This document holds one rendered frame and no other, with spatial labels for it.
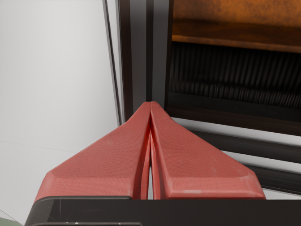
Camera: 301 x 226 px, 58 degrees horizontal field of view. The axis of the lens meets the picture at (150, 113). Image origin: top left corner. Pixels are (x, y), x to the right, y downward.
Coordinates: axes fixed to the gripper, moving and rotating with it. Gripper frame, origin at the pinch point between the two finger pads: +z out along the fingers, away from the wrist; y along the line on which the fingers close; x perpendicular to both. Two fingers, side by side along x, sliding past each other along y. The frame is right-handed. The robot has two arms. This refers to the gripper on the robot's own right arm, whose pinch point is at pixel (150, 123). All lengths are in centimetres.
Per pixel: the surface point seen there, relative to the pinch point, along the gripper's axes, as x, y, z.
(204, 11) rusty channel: -0.3, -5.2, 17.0
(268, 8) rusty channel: -1.0, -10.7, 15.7
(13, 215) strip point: 11.0, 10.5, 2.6
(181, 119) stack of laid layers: 1.7, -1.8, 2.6
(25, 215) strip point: 10.6, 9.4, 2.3
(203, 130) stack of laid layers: 2.3, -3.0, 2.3
